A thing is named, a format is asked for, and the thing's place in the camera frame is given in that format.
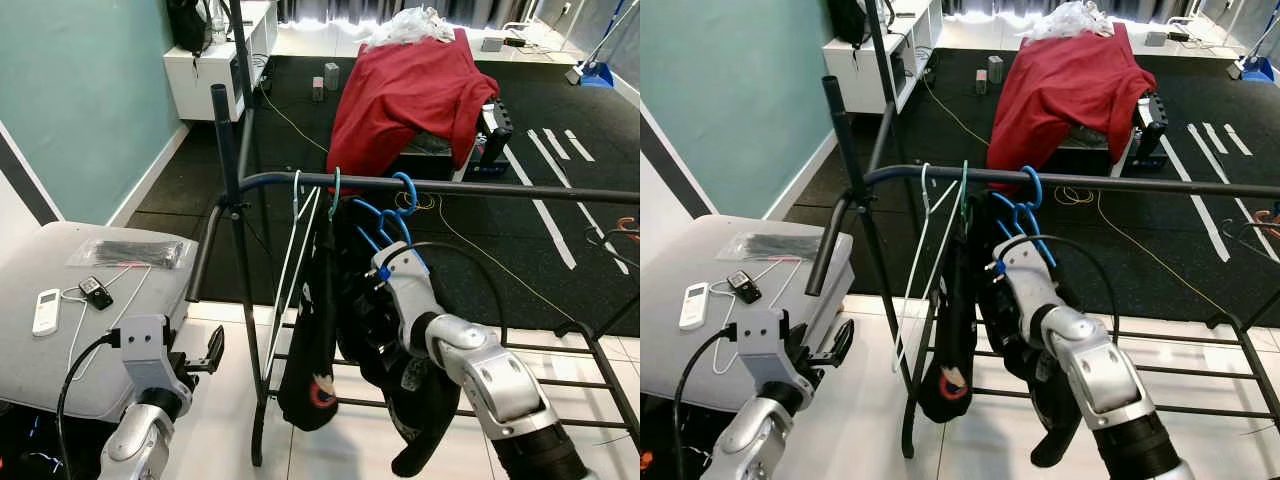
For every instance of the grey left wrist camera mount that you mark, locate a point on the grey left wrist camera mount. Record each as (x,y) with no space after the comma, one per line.
(145,345)
(760,340)

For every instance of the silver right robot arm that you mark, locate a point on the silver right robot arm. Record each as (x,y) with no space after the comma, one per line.
(1110,375)
(495,385)

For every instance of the grey upholstered ottoman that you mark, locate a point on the grey upholstered ottoman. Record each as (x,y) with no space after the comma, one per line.
(680,370)
(40,370)

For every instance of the white shelf unit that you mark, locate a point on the white shelf unit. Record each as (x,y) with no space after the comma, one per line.
(860,80)
(200,85)

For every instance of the clear crumpled plastic sheet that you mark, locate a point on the clear crumpled plastic sheet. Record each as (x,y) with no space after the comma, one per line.
(1070,18)
(410,25)

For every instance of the red cloth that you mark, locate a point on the red cloth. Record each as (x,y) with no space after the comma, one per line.
(410,100)
(1065,95)

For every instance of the black backpack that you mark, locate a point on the black backpack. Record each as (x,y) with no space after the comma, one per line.
(188,25)
(848,20)

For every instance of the blue clothes hanger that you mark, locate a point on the blue clothes hanger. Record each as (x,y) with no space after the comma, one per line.
(1037,185)
(411,192)

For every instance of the blue dustpan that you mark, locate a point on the blue dustpan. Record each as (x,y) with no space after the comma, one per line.
(598,75)
(1257,70)

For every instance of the black exercise machine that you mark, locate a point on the black exercise machine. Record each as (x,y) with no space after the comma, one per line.
(1150,120)
(493,125)

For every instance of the white remote control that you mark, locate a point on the white remote control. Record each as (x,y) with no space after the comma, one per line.
(693,306)
(47,312)

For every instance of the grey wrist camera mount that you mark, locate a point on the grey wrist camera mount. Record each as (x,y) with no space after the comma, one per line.
(145,345)
(760,340)
(410,285)
(1030,275)

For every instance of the small black key fob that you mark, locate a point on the small black key fob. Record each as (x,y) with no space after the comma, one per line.
(743,287)
(97,293)

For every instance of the small grey box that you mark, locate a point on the small grey box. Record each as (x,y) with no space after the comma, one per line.
(995,69)
(331,76)

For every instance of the white clothes hanger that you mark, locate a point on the white clothes hanger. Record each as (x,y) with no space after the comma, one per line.
(925,280)
(291,290)

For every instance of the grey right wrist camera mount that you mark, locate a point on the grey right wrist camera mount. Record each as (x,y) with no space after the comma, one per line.
(410,285)
(1030,275)

